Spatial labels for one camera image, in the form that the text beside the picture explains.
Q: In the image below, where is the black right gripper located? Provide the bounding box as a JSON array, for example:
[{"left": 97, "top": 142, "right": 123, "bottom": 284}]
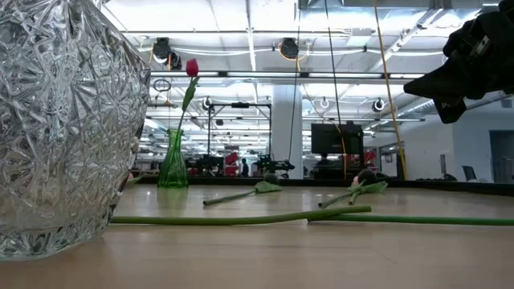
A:
[{"left": 403, "top": 0, "right": 514, "bottom": 124}]

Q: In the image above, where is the black artificial tulip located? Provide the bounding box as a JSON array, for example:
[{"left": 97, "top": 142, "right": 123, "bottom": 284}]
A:
[
  {"left": 318, "top": 168, "right": 390, "bottom": 209},
  {"left": 202, "top": 172, "right": 284, "bottom": 206}
]

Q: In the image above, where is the yellow artificial tulip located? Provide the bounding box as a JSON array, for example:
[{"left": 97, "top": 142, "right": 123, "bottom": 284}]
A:
[{"left": 308, "top": 214, "right": 514, "bottom": 226}]

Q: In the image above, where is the red artificial tulip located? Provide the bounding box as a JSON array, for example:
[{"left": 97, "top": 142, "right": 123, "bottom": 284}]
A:
[
  {"left": 110, "top": 205, "right": 373, "bottom": 226},
  {"left": 176, "top": 58, "right": 201, "bottom": 133}
]

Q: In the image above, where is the green glass vase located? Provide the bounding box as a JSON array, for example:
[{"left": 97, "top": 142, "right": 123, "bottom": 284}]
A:
[{"left": 157, "top": 128, "right": 190, "bottom": 189}]

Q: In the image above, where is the clear cut-glass vase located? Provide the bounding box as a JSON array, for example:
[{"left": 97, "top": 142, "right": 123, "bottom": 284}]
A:
[{"left": 0, "top": 0, "right": 152, "bottom": 262}]

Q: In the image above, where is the black office chair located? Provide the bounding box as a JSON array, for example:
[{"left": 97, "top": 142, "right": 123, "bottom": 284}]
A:
[{"left": 460, "top": 165, "right": 479, "bottom": 182}]

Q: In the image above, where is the black monitor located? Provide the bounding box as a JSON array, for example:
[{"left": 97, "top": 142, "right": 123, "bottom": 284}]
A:
[{"left": 311, "top": 122, "right": 365, "bottom": 156}]

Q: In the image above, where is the long ceiling light bar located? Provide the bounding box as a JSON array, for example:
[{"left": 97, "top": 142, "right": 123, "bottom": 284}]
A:
[{"left": 150, "top": 71, "right": 426, "bottom": 79}]

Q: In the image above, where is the white support column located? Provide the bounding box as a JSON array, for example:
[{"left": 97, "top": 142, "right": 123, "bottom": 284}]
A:
[{"left": 271, "top": 83, "right": 304, "bottom": 180}]

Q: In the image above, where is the yellow hanging cable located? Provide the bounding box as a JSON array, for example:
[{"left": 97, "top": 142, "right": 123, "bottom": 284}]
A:
[{"left": 373, "top": 0, "right": 407, "bottom": 181}]

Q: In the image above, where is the black frame station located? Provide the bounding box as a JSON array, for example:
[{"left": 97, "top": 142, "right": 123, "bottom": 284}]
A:
[{"left": 206, "top": 102, "right": 273, "bottom": 177}]

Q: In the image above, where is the hanging black cable loop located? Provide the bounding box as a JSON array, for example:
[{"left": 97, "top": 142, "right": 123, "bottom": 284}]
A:
[{"left": 152, "top": 78, "right": 173, "bottom": 93}]

